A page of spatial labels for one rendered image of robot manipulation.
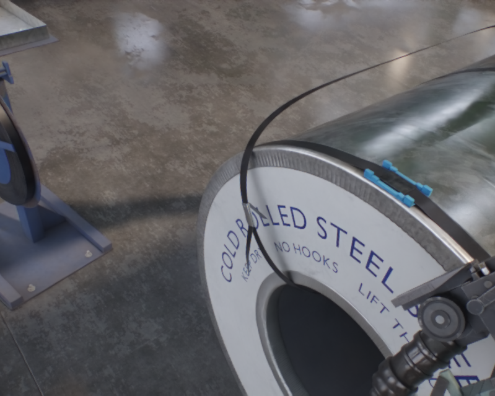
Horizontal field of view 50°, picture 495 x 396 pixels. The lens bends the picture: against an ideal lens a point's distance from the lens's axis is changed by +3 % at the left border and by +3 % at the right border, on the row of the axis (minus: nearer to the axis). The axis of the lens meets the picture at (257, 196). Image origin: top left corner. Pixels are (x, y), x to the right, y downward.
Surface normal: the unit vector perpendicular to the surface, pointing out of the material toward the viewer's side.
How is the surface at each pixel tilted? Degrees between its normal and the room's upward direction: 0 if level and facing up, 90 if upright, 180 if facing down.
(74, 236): 0
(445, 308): 58
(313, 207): 90
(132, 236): 0
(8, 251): 0
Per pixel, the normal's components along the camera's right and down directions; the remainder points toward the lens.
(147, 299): 0.11, -0.74
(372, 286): -0.78, 0.36
